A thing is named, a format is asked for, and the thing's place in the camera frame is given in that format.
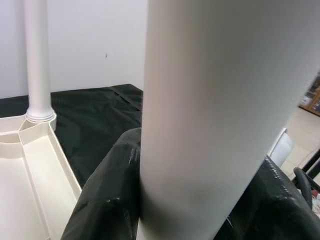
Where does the white plastic table top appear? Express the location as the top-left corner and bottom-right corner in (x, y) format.
(0, 114), (83, 240)

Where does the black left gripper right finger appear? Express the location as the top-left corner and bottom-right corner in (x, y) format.
(212, 154), (320, 240)

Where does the black curved tube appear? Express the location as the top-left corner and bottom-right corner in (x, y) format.
(292, 166), (315, 208)

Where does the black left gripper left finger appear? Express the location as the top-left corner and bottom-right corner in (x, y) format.
(59, 127), (143, 240)

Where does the white plastic object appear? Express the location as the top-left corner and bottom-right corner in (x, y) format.
(267, 127), (295, 167)

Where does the black table cloth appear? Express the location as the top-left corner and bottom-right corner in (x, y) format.
(0, 83), (145, 188)

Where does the wooden shelf with items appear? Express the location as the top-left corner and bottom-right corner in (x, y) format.
(298, 74), (320, 111)

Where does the white plastic table leg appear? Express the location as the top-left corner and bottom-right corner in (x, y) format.
(24, 0), (57, 123)
(136, 0), (320, 240)

